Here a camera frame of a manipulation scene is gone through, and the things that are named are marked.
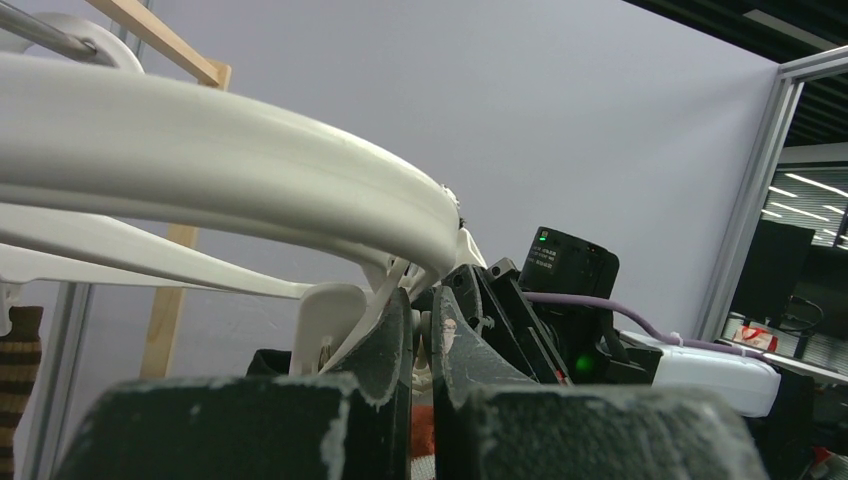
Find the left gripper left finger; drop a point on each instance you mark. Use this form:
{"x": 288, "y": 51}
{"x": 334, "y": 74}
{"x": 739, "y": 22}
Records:
{"x": 351, "y": 422}

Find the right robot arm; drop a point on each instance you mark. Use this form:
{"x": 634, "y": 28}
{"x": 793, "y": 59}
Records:
{"x": 552, "y": 318}

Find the white clip hanger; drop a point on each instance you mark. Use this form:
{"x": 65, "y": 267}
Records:
{"x": 75, "y": 164}

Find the wooden hanger stand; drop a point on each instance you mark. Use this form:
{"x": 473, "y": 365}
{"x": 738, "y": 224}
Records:
{"x": 168, "y": 117}

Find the red white striped sock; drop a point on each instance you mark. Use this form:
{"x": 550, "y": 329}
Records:
{"x": 422, "y": 443}

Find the steel hanging rod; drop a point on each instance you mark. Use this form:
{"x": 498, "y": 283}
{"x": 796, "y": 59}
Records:
{"x": 26, "y": 26}

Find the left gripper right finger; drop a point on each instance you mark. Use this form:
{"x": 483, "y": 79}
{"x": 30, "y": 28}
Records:
{"x": 493, "y": 422}

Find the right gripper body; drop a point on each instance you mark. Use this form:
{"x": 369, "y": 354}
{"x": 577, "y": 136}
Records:
{"x": 493, "y": 303}

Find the brown striped sock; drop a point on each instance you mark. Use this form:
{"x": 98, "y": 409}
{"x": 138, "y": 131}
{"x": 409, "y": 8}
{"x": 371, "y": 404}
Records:
{"x": 21, "y": 354}

